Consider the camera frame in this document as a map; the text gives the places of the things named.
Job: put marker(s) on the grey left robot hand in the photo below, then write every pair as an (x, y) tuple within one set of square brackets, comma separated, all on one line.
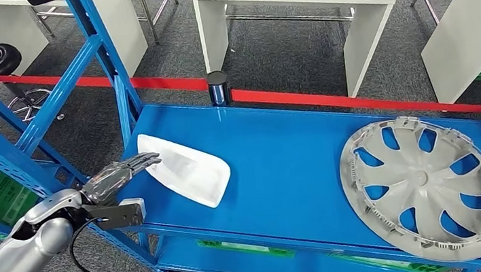
[(109, 179)]

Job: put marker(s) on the white plastic cover part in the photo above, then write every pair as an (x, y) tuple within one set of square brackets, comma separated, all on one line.
[(191, 177)]

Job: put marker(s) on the blue metal shelf rack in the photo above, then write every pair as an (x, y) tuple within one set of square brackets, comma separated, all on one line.
[(57, 158), (292, 156)]

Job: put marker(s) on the red barrier tape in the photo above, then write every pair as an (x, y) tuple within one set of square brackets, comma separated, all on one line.
[(308, 97)]

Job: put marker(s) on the grey wheel hubcap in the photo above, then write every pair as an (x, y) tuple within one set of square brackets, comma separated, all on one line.
[(422, 177)]

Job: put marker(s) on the black barrier post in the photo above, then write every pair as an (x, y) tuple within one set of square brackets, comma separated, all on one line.
[(218, 87)]

